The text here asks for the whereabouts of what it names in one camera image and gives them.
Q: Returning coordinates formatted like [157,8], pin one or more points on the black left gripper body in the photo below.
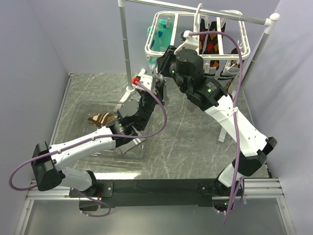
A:
[148,104]

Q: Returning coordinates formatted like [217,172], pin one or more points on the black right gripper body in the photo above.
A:
[167,68]

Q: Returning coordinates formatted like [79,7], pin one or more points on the brown argyle sock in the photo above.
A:
[100,120]
[231,69]

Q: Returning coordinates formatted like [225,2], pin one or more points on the white clip sock hanger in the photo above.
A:
[242,43]

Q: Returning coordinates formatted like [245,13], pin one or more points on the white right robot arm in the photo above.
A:
[185,67]

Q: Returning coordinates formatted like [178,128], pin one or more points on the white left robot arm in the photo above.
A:
[50,163]

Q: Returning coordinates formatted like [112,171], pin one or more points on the teal patterned sock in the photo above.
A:
[165,34]
[155,46]

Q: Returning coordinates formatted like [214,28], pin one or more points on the grey striped hanging sock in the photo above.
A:
[210,68]

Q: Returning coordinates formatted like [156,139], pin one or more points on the red yellow argyle sock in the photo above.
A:
[203,40]

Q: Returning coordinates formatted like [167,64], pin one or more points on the clear plastic bin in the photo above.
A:
[79,127]

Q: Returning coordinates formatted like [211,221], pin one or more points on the brown argyle hanging sock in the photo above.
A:
[231,69]

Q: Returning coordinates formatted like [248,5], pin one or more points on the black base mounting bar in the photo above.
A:
[157,192]

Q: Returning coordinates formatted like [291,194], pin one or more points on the silver white drying rack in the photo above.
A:
[126,44]

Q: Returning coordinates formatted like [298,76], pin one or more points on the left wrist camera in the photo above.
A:
[144,80]

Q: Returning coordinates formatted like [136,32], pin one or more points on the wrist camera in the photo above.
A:
[190,41]
[144,80]

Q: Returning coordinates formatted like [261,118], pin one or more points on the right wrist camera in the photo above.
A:
[190,41]

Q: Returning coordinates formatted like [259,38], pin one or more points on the aluminium frame rail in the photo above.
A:
[49,122]

